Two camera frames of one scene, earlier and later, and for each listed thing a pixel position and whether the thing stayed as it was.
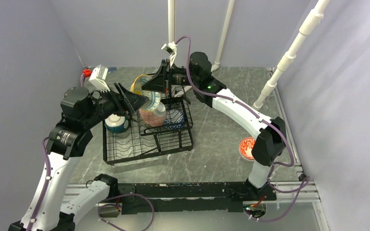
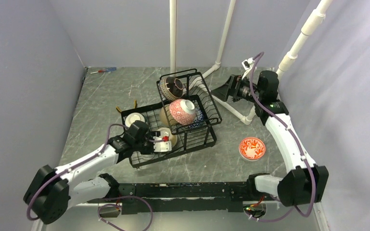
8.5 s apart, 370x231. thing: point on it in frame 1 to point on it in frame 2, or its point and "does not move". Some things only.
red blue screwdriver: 112,69 does not move
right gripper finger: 157,83 to 225,92
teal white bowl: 116,124 to 132,117
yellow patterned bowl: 154,97 to 167,132
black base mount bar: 190,198 does not move
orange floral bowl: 245,147 does not move
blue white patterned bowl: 175,119 to 198,120
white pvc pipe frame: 310,24 does not move
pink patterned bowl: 153,118 to 182,111
